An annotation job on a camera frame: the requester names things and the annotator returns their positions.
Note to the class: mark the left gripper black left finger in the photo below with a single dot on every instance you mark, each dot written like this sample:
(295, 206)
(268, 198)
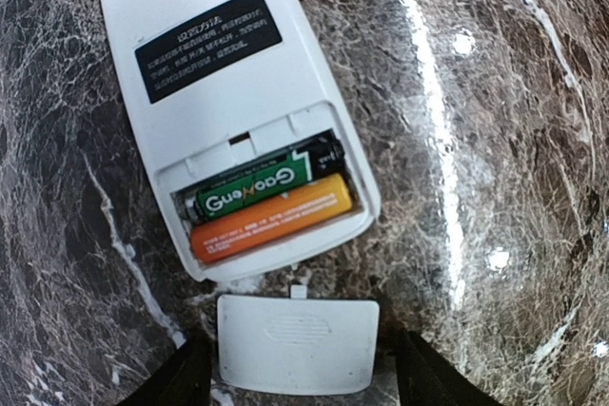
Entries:
(183, 380)

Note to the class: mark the orange battery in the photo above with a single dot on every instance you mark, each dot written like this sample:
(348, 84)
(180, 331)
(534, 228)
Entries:
(270, 220)

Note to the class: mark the green battery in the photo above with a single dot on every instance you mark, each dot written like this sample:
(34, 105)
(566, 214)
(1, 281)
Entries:
(270, 175)

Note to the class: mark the white red remote control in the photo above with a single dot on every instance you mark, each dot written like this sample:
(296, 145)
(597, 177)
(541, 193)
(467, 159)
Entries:
(213, 84)

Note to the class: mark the white battery cover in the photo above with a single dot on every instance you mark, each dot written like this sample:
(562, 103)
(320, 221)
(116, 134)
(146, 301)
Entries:
(297, 346)

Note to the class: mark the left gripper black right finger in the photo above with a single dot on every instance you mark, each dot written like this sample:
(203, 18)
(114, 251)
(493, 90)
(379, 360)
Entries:
(425, 377)

